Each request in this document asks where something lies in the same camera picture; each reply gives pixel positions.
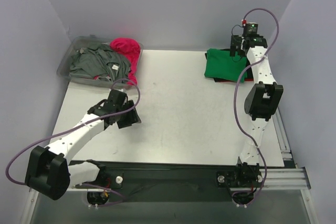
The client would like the folded black t shirt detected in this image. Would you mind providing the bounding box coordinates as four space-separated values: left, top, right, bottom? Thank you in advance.
205 47 254 83

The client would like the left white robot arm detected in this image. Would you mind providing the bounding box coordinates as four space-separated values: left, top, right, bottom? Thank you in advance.
24 89 141 200

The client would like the grey t shirt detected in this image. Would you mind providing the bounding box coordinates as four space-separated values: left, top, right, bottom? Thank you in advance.
69 42 131 82

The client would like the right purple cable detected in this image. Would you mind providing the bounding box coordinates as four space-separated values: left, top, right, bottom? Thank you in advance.
230 7 280 206

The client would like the pink t shirt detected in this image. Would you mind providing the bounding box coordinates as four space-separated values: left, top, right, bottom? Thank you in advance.
110 38 141 84

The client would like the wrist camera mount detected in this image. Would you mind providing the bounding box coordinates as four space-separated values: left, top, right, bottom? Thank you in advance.
241 19 259 37
87 89 128 116

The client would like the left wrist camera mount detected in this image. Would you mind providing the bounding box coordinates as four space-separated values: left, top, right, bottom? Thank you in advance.
87 89 128 116

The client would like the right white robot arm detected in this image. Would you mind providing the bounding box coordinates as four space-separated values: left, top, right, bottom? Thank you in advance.
230 35 284 166

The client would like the aluminium frame rail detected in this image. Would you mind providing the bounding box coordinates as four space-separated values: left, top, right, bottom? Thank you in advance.
264 168 311 190

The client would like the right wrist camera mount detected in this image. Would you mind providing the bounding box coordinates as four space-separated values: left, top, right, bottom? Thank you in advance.
241 19 259 37

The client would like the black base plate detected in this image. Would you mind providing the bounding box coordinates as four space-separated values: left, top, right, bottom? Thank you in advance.
80 162 263 204

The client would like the clear plastic bin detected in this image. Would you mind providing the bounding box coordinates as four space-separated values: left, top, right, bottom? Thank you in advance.
57 36 143 88

